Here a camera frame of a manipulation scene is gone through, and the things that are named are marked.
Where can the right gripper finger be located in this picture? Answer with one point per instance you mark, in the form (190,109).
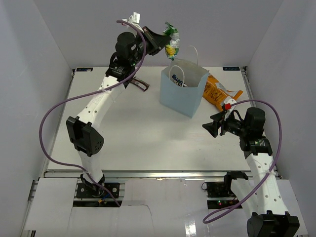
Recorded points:
(219,116)
(215,128)

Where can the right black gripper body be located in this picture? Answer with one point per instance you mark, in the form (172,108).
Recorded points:
(233,126)

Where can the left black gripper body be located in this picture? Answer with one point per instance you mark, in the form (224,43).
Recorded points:
(149,43)

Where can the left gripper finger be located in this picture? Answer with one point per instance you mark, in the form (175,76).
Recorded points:
(159,45)
(153,37)

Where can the green Fox's tea candy bag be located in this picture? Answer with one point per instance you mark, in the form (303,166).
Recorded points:
(172,48)

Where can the orange chips bag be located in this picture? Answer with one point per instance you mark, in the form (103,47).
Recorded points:
(215,93)

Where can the blue snack bag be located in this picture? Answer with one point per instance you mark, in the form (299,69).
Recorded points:
(177,81)

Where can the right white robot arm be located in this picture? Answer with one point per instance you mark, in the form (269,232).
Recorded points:
(267,214)

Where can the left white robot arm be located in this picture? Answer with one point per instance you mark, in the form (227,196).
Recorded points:
(83,129)

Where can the light blue paper bag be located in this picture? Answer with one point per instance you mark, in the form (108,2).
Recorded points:
(184,100)

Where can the brown chocolate bar wrapper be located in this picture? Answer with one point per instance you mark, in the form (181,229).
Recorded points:
(140,84)

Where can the right corner label sticker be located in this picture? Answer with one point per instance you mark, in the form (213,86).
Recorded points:
(231,68)

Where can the corner label sticker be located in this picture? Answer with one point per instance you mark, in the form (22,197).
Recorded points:
(231,68)
(84,69)

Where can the left corner label sticker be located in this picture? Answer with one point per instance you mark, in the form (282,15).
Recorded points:
(84,69)

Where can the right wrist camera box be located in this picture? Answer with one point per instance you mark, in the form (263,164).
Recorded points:
(228,106)

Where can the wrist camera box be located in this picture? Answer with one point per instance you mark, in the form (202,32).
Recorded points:
(228,106)
(134,19)

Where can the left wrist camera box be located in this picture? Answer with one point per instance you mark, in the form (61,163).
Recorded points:
(134,19)

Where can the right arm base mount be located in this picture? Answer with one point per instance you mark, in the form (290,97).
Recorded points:
(217,195)

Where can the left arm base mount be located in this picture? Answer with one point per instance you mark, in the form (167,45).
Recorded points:
(99,197)

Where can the aluminium table frame rail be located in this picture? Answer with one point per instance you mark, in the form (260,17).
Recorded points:
(140,174)

